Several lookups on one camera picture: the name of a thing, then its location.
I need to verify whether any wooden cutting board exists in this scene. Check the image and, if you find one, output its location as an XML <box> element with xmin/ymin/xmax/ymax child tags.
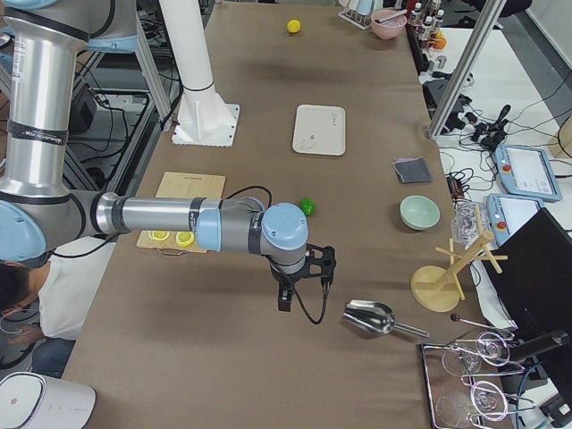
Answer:
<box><xmin>136</xmin><ymin>172</ymin><xmax>226</xmax><ymax>256</ymax></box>

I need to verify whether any wooden mug tree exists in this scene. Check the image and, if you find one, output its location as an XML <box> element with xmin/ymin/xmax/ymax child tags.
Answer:
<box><xmin>410</xmin><ymin>207</ymin><xmax>509</xmax><ymax>313</ymax></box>

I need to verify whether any seated person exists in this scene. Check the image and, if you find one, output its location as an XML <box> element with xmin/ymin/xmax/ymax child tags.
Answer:
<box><xmin>1</xmin><ymin>237</ymin><xmax>115</xmax><ymax>378</ymax></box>

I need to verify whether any lemon slice right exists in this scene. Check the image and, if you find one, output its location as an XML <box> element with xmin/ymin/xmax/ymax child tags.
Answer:
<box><xmin>175</xmin><ymin>231</ymin><xmax>195</xmax><ymax>248</ymax></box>

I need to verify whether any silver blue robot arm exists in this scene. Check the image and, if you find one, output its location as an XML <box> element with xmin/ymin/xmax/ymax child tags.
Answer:
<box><xmin>1</xmin><ymin>1</ymin><xmax>336</xmax><ymax>311</ymax></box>

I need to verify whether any pink bowl with ice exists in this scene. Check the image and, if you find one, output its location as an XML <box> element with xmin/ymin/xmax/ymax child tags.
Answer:
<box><xmin>371</xmin><ymin>9</ymin><xmax>408</xmax><ymax>40</ymax></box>

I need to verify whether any mint green bowl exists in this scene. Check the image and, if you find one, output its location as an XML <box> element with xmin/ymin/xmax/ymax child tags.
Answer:
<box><xmin>400</xmin><ymin>195</ymin><xmax>441</xmax><ymax>231</ymax></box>

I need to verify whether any teach pendant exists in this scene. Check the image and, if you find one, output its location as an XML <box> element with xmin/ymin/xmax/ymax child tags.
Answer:
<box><xmin>494</xmin><ymin>143</ymin><xmax>562</xmax><ymax>202</ymax></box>
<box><xmin>486</xmin><ymin>193</ymin><xmax>544</xmax><ymax>246</ymax></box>

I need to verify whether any beige rectangular tray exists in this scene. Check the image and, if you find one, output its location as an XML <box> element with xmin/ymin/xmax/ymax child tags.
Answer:
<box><xmin>292</xmin><ymin>105</ymin><xmax>346</xmax><ymax>156</ymax></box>

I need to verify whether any grey folded cloth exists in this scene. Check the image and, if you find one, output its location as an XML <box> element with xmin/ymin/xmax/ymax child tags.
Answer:
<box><xmin>392</xmin><ymin>157</ymin><xmax>433</xmax><ymax>184</ymax></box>

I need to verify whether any lower teach pendant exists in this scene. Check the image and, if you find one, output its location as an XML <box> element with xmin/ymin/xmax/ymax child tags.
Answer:
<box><xmin>486</xmin><ymin>193</ymin><xmax>544</xmax><ymax>246</ymax></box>

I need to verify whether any yellow whole lemon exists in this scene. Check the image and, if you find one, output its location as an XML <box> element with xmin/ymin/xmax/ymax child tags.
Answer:
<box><xmin>286</xmin><ymin>19</ymin><xmax>301</xmax><ymax>34</ymax></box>

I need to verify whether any metal scoop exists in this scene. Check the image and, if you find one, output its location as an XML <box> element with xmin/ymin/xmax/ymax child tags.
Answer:
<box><xmin>343</xmin><ymin>299</ymin><xmax>430</xmax><ymax>339</ymax></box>

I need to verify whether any lemon slice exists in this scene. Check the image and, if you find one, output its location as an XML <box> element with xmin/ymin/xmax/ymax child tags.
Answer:
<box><xmin>175</xmin><ymin>231</ymin><xmax>195</xmax><ymax>248</ymax></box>
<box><xmin>148</xmin><ymin>230</ymin><xmax>171</xmax><ymax>242</ymax></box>

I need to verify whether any white appliance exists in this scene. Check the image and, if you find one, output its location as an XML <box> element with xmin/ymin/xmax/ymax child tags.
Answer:
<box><xmin>1</xmin><ymin>372</ymin><xmax>96</xmax><ymax>429</ymax></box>

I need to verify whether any green toy pepper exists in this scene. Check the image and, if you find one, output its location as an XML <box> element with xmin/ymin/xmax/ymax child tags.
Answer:
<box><xmin>299</xmin><ymin>198</ymin><xmax>315</xmax><ymax>217</ymax></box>

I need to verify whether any upper teach pendant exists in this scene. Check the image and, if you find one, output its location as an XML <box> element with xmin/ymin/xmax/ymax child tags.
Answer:
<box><xmin>494</xmin><ymin>143</ymin><xmax>562</xmax><ymax>202</ymax></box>

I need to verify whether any black monitor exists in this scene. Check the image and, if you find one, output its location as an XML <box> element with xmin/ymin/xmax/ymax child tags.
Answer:
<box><xmin>487</xmin><ymin>208</ymin><xmax>571</xmax><ymax>333</ymax></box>

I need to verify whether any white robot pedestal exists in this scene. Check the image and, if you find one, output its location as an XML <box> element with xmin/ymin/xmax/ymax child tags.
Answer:
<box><xmin>160</xmin><ymin>0</ymin><xmax>240</xmax><ymax>147</ymax></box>

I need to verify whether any lemon slice left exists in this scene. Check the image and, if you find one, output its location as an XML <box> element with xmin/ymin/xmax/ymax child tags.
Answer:
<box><xmin>148</xmin><ymin>230</ymin><xmax>171</xmax><ymax>242</ymax></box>

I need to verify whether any aluminium frame post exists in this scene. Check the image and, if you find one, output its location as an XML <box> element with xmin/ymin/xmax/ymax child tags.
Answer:
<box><xmin>426</xmin><ymin>0</ymin><xmax>507</xmax><ymax>139</ymax></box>

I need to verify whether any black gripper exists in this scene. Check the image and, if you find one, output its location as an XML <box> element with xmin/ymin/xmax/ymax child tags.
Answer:
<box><xmin>269</xmin><ymin>243</ymin><xmax>335</xmax><ymax>312</ymax></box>

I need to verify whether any black wire glass rack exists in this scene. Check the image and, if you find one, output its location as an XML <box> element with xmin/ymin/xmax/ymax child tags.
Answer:
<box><xmin>420</xmin><ymin>331</ymin><xmax>535</xmax><ymax>428</ymax></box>

